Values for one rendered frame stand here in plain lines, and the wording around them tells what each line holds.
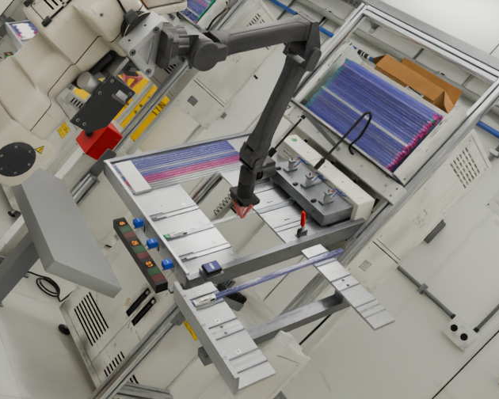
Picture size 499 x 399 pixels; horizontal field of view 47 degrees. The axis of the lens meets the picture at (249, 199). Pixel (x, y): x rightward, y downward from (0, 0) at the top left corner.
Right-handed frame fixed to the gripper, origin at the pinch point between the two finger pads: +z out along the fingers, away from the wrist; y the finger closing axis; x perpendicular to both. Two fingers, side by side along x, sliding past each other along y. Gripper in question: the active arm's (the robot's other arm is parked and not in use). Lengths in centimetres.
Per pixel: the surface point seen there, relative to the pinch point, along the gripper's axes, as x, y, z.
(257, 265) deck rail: 6.6, -21.0, 3.4
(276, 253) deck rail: -0.4, -21.0, 0.8
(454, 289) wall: -151, -10, 93
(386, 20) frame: -87, 36, -49
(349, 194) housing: -37.0, -12.8, -7.5
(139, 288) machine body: 28, 21, 44
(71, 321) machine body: 50, 38, 69
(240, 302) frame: -1.8, -6.0, 39.3
